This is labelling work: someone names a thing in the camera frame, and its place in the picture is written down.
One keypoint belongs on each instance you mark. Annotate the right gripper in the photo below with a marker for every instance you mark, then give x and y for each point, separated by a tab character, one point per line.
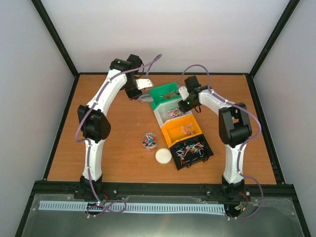
183	108

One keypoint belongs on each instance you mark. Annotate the white plastic bin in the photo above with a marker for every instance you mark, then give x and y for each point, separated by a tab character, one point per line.
168	111

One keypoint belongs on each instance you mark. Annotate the green plastic bin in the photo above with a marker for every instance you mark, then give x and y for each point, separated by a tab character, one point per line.
164	93

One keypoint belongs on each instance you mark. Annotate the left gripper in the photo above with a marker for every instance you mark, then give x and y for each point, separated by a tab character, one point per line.
133	96

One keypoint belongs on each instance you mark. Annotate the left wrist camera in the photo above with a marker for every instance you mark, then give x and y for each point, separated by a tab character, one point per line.
144	84

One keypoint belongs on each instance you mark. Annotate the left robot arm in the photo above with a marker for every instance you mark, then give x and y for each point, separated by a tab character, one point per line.
93	123

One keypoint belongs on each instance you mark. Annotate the white jar lid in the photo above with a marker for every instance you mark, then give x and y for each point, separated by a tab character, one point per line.
163	156

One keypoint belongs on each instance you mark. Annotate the black plastic bin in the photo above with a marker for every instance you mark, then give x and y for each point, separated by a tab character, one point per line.
191	151

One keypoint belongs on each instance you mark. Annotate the light blue cable duct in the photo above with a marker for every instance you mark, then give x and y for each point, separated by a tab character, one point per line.
138	208

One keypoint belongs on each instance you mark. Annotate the yellow plastic bin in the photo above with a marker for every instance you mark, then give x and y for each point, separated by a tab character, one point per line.
180	129

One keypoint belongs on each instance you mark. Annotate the clear glass jar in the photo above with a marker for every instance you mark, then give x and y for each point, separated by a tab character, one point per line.
149	141

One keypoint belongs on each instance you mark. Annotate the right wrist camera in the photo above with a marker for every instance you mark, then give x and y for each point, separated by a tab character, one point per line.
183	92

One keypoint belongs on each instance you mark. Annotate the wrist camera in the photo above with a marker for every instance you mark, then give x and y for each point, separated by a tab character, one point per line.
183	92
144	84

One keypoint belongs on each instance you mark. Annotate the silver metal scoop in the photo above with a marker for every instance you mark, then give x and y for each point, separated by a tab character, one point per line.
146	98

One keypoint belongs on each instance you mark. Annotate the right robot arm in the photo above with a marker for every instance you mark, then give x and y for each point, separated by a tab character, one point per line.
234	129

